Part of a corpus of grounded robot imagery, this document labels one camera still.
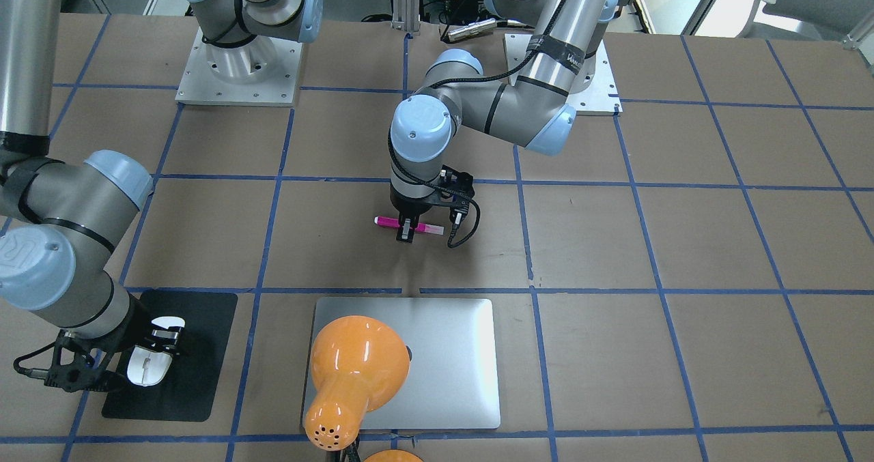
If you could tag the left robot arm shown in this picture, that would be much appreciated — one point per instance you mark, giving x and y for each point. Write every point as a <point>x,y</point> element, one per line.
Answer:
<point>533,113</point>

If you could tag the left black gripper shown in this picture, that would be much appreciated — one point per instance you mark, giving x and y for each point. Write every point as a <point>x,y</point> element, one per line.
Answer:
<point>410,206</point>

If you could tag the orange desk lamp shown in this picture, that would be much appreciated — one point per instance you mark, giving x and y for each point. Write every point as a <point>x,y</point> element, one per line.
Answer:
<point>357,364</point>

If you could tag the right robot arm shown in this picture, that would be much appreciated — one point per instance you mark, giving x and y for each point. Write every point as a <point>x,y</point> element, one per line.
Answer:
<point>74,215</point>

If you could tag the white computer mouse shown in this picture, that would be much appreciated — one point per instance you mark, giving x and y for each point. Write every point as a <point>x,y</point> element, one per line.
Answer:
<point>151,370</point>

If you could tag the aluminium frame post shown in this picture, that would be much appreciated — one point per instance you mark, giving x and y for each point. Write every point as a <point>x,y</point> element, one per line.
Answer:
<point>406,16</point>

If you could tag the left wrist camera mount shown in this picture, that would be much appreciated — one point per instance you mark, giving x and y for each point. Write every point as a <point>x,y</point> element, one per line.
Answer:
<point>456,192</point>

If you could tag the pink marker pen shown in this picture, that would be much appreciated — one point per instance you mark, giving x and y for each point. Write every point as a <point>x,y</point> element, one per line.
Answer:
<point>394,223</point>

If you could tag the grey office chair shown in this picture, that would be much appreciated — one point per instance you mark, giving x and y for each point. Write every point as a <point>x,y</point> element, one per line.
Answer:
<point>849,21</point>

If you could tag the silver laptop notebook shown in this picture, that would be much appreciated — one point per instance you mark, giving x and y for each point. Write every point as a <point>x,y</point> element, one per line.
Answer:
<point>453,380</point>

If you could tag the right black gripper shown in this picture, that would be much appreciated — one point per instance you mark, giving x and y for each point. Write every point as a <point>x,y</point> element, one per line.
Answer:
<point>128,337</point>

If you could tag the silver cylinder connector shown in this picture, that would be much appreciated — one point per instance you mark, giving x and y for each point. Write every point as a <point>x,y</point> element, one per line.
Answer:
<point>470,31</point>

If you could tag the black mousepad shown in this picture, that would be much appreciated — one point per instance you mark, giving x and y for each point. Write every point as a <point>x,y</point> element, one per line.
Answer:
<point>187,392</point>

